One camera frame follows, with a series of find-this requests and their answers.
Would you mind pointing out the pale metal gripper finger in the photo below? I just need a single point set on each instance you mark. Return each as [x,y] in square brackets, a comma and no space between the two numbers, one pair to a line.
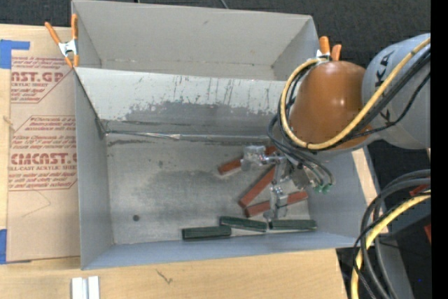
[278,201]
[253,157]

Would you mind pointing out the red-brown flat block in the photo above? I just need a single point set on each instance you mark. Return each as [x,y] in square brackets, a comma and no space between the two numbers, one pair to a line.
[257,187]
[229,166]
[257,209]

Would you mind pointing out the dark green flat block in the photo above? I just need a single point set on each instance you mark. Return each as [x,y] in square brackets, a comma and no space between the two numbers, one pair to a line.
[206,232]
[294,224]
[243,223]

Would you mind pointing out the grey metal bin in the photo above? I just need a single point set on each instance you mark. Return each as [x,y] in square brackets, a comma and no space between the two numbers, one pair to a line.
[175,178]

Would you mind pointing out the brown cardboard board red print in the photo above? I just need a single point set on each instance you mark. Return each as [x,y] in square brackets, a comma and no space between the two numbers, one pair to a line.
[42,206]

